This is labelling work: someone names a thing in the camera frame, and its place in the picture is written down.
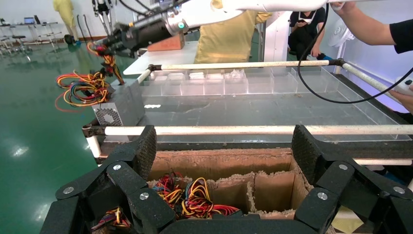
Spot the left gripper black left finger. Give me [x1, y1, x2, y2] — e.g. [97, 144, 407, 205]
[55, 125, 177, 234]

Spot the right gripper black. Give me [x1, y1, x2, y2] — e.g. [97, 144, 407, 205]
[92, 19, 174, 59]

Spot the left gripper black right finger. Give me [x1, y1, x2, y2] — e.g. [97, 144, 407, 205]
[291, 124, 413, 233]

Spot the grey power supply with wires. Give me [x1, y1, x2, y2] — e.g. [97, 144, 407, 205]
[54, 41, 147, 128]

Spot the white hand controller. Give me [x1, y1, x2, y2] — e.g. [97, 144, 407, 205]
[394, 77, 413, 97]

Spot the operator right forearm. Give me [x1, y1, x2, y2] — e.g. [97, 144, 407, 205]
[338, 4, 413, 55]

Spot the operator left hand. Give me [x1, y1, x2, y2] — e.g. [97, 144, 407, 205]
[388, 90, 413, 114]

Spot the operator right hand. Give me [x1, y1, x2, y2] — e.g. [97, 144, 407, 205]
[330, 0, 359, 16]

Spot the background robot with black arms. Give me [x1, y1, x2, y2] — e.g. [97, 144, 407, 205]
[91, 0, 114, 35]

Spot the yellow paper sheet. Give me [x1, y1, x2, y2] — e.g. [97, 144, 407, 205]
[331, 214, 364, 234]

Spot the orange brown box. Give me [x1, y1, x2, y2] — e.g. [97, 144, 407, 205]
[146, 31, 186, 53]

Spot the person in yellow shirt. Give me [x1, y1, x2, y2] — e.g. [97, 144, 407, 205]
[193, 0, 273, 64]
[52, 0, 80, 42]

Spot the black stool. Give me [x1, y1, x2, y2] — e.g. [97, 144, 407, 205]
[10, 34, 28, 53]

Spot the worn brown cardboard box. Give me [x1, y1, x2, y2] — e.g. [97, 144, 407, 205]
[146, 147, 316, 221]

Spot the clear acrylic divided tray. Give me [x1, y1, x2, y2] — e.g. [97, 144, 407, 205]
[104, 66, 413, 144]

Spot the white fan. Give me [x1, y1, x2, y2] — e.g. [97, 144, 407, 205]
[331, 18, 356, 50]

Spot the seated person in black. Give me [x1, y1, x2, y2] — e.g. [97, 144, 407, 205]
[287, 9, 327, 61]

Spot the white robot column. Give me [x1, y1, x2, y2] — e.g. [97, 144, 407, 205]
[263, 11, 293, 62]

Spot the multicoloured wire bundle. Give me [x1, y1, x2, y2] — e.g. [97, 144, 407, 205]
[91, 206, 131, 233]
[150, 172, 241, 217]

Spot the black cable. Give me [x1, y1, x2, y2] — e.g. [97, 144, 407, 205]
[296, 2, 413, 105]

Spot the white pipe frame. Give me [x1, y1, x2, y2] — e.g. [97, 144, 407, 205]
[81, 59, 413, 166]

